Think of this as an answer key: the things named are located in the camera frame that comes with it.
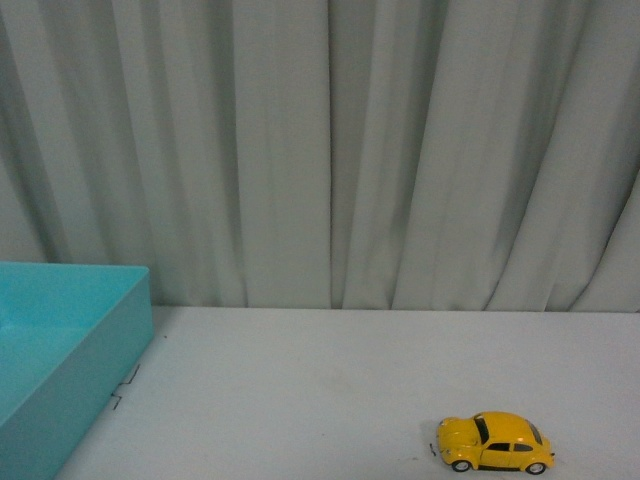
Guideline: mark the yellow beetle toy car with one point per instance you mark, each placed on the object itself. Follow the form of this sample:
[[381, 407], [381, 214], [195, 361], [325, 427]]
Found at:
[[494, 440]]

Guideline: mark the white pleated curtain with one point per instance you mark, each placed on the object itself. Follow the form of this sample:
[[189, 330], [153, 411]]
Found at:
[[424, 155]]

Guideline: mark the turquoise plastic storage bin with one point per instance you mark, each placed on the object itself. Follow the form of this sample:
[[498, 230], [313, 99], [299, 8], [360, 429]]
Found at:
[[70, 334]]

